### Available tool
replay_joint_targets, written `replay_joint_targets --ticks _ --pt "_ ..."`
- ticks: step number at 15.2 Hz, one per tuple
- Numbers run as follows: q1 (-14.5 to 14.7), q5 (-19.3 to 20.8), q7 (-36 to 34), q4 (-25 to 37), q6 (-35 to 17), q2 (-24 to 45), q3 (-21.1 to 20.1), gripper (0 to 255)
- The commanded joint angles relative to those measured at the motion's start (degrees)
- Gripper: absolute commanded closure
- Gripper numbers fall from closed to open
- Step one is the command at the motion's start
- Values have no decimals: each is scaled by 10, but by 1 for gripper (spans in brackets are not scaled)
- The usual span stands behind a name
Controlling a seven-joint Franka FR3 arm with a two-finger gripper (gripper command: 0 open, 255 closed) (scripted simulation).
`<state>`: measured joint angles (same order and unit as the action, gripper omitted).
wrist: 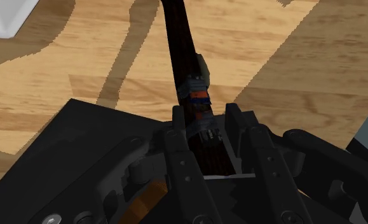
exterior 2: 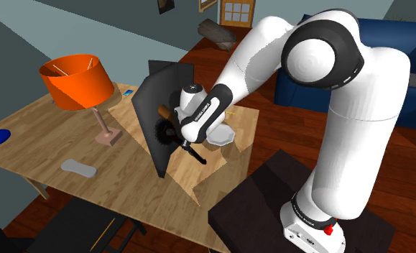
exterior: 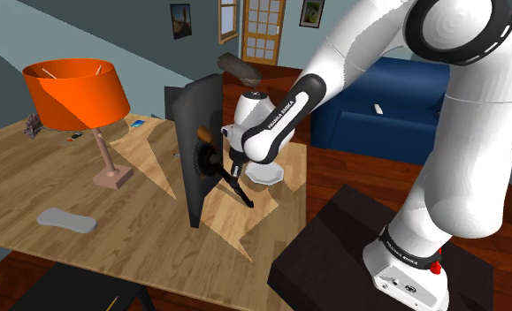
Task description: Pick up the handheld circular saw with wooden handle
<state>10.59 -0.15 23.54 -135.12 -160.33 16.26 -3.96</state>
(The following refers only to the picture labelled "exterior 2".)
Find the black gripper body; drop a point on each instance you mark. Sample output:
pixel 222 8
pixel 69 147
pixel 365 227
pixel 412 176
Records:
pixel 186 145

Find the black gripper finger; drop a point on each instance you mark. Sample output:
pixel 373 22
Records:
pixel 199 158

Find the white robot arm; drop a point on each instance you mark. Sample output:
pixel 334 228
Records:
pixel 361 140

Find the white octagonal plate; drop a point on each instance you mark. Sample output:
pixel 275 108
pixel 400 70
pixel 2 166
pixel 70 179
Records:
pixel 222 136

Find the black computer monitor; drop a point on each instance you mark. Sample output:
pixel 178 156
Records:
pixel 151 105

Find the light wooden desk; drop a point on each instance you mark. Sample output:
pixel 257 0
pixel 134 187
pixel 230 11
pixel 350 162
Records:
pixel 123 189

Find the dark robot stand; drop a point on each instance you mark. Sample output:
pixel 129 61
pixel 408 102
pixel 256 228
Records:
pixel 263 210

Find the grey oblong pad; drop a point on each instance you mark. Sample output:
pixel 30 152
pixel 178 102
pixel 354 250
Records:
pixel 78 168

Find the grey brown log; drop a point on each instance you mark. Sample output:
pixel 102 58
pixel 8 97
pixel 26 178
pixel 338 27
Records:
pixel 216 34

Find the orange shade table lamp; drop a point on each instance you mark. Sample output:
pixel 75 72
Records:
pixel 76 84

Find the black chair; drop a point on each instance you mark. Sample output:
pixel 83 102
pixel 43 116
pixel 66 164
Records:
pixel 71 227

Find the wooden framed window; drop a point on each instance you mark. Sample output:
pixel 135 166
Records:
pixel 237 12

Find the dark wall picture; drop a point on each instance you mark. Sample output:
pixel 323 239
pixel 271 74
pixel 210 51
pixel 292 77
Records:
pixel 165 6

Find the wooden framed wall picture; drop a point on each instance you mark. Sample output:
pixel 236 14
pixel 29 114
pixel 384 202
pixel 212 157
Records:
pixel 207 4

